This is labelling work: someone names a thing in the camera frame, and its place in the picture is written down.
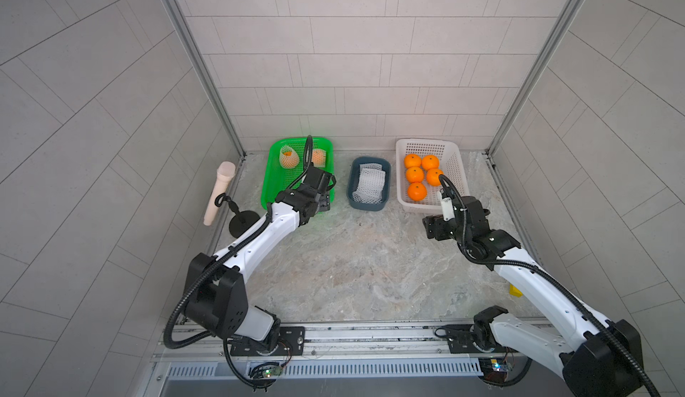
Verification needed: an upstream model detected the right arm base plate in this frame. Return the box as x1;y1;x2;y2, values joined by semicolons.
433;324;516;354

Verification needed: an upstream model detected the right green circuit board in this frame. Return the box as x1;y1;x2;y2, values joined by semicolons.
478;358;515;384

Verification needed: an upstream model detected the green plastic basket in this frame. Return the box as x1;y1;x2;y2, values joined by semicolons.
260;136;335;208

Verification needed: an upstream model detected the green circuit board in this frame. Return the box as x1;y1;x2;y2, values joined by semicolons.
249;362;284;380
478;358;515;384

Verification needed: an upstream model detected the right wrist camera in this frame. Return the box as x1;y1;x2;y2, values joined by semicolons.
441;195;455;221

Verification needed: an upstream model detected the beige microphone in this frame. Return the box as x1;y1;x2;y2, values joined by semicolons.
203;161;237;227

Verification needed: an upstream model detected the aluminium rail frame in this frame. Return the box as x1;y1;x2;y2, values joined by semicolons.
137;318;556;396

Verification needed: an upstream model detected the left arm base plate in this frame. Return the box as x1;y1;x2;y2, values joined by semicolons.
229;327;305;357

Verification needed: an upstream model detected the white plastic basket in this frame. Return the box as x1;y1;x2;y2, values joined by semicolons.
396;138;469;215

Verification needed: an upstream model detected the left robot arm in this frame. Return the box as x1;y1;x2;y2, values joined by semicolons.
162;136;336;353

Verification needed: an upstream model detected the yellow plastic block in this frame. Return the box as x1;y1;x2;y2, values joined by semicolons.
509;285;523;297

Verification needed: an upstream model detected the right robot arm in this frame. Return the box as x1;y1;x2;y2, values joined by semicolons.
423;175;659;396

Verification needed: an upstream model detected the dark blue plastic tub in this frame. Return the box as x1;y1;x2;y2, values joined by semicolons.
347;156;392;212

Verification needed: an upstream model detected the left green circuit board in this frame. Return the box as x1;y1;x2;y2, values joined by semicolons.
249;362;284;380

